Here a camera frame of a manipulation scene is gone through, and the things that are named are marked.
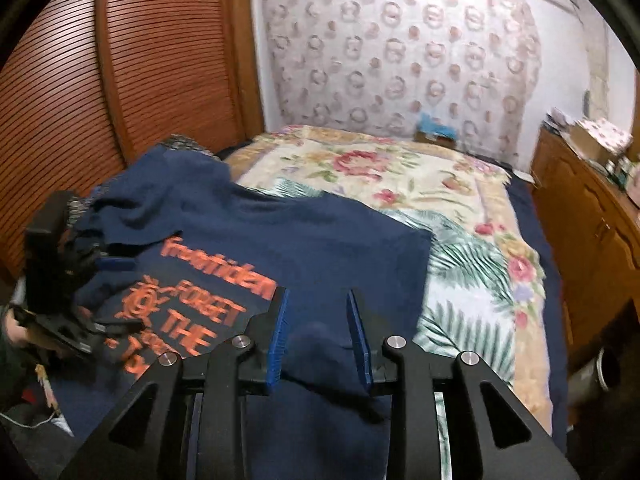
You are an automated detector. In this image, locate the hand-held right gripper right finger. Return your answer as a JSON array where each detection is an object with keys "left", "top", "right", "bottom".
[{"left": 346, "top": 288, "right": 581, "bottom": 480}]

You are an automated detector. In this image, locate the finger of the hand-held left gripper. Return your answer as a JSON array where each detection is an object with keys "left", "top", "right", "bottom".
[
  {"left": 96, "top": 255, "right": 139, "bottom": 273},
  {"left": 91, "top": 317, "right": 147, "bottom": 337}
]

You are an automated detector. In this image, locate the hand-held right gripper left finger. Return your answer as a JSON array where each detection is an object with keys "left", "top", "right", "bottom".
[{"left": 59, "top": 286, "right": 292, "bottom": 480}]

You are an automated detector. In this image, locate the navy printed T-shirt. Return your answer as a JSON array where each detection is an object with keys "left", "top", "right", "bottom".
[{"left": 47, "top": 145, "right": 436, "bottom": 480}]

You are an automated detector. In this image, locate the person's left hand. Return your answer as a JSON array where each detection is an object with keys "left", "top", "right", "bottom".
[{"left": 1, "top": 307, "right": 32, "bottom": 350}]

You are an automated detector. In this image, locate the leaf-print bed sheet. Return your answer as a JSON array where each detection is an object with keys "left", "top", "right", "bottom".
[{"left": 270, "top": 177, "right": 517, "bottom": 386}]

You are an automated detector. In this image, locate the dark and red clothing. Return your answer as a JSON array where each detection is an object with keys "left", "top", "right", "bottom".
[{"left": 0, "top": 350, "right": 76, "bottom": 480}]

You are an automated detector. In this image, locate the floral blanket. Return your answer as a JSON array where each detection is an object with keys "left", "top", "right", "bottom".
[{"left": 235, "top": 124, "right": 557, "bottom": 437}]

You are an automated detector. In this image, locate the navy bed sheet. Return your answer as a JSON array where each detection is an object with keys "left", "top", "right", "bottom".
[{"left": 502, "top": 177, "right": 572, "bottom": 453}]

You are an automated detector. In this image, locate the wooden louvered wardrobe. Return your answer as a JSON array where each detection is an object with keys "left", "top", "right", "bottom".
[{"left": 0, "top": 0, "right": 266, "bottom": 283}]

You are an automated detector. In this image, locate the small brown box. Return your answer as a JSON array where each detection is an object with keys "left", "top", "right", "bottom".
[{"left": 414, "top": 131, "right": 457, "bottom": 148}]

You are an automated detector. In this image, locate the blue crumpled bag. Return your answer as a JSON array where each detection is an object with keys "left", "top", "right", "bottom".
[{"left": 415, "top": 112, "right": 459, "bottom": 138}]

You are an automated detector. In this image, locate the metal cylinder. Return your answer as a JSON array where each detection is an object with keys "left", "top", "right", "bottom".
[{"left": 567, "top": 346, "right": 622, "bottom": 409}]

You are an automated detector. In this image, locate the wooden cabinet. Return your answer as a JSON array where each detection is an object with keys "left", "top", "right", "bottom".
[{"left": 529, "top": 127, "right": 640, "bottom": 363}]

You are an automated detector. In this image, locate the cardboard box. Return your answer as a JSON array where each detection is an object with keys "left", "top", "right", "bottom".
[{"left": 564, "top": 122, "right": 608, "bottom": 162}]

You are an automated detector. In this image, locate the white printed cloth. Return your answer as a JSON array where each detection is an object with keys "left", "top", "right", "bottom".
[{"left": 575, "top": 117, "right": 634, "bottom": 157}]

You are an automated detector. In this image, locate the white cable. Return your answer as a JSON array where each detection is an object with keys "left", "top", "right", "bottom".
[{"left": 0, "top": 407, "right": 66, "bottom": 430}]

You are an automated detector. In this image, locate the dark ring-patterned pillow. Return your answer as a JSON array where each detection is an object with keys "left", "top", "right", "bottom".
[{"left": 155, "top": 133, "right": 222, "bottom": 162}]

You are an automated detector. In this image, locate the ring-patterned wall cloth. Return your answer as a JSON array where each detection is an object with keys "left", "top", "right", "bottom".
[{"left": 252, "top": 0, "right": 545, "bottom": 171}]

